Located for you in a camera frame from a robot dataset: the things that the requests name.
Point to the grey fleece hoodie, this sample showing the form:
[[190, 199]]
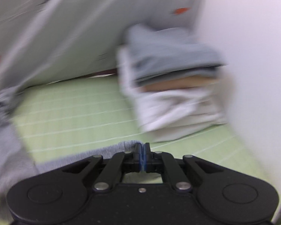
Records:
[[15, 162]]

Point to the folded light grey garment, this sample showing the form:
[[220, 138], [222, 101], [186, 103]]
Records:
[[185, 126]]

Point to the light grey carrot storage bag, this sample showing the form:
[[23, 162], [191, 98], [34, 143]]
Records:
[[42, 41]]

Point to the green grid mat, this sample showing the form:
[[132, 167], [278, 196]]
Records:
[[71, 117]]

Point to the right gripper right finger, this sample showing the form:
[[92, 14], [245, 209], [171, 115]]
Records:
[[167, 166]]

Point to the folded white garment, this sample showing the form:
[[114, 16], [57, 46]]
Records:
[[165, 109]]

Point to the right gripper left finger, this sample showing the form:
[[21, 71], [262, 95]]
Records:
[[116, 167]]

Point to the folded blue-grey garment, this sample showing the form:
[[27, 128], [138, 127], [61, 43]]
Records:
[[168, 54]]

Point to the folded tan garment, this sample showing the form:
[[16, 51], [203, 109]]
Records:
[[180, 83]]

